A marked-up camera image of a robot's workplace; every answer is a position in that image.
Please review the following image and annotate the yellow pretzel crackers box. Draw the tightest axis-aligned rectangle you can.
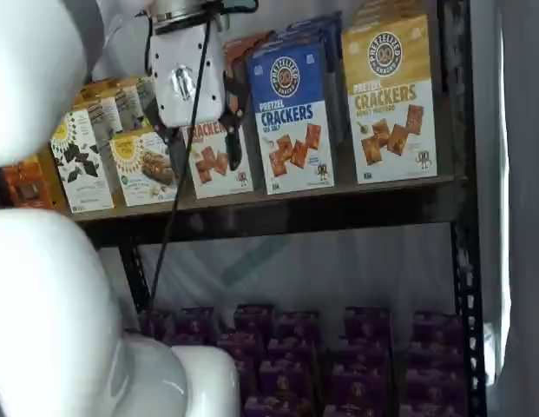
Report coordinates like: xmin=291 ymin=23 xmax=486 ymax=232
xmin=349 ymin=0 xmax=427 ymax=23
xmin=341 ymin=14 xmax=439 ymax=186

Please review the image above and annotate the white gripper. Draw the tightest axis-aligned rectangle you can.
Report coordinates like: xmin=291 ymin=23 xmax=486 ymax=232
xmin=148 ymin=19 xmax=248 ymax=171

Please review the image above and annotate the sweet thins mint box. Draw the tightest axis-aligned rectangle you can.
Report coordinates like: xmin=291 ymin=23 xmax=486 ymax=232
xmin=121 ymin=76 xmax=160 ymax=119
xmin=49 ymin=108 xmax=115 ymax=214
xmin=84 ymin=97 xmax=123 ymax=136
xmin=99 ymin=84 xmax=142 ymax=131

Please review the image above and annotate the black metal shelf rack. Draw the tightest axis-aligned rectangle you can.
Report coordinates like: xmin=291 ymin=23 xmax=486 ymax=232
xmin=73 ymin=0 xmax=490 ymax=417

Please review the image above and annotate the blue pretzel crackers box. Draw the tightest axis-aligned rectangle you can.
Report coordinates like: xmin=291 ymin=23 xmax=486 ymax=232
xmin=262 ymin=10 xmax=345 ymax=145
xmin=246 ymin=42 xmax=336 ymax=195

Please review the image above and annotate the black cable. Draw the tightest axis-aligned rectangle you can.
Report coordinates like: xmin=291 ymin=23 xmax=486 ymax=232
xmin=141 ymin=0 xmax=261 ymax=314

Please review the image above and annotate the orange brown snack box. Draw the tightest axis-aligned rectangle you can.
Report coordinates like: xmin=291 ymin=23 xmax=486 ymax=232
xmin=2 ymin=152 xmax=67 ymax=214

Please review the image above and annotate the orange pretzel crackers box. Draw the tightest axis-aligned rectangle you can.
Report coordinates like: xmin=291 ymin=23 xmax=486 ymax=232
xmin=223 ymin=42 xmax=253 ymax=84
xmin=225 ymin=30 xmax=278 ymax=47
xmin=181 ymin=121 xmax=256 ymax=200

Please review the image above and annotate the grey white curtain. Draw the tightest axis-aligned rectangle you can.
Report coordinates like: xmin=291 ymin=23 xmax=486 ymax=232
xmin=468 ymin=0 xmax=539 ymax=417

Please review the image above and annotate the white backdrop with teal logo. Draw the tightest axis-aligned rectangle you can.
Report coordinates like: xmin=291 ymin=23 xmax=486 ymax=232
xmin=89 ymin=0 xmax=460 ymax=321

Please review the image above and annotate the brown wooden shelf board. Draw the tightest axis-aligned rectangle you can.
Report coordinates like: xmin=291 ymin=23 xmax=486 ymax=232
xmin=73 ymin=175 xmax=457 ymax=223

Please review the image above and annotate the almond flour bar box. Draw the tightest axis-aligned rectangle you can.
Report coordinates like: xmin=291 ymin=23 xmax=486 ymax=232
xmin=108 ymin=128 xmax=181 ymax=208
xmin=134 ymin=118 xmax=166 ymax=134

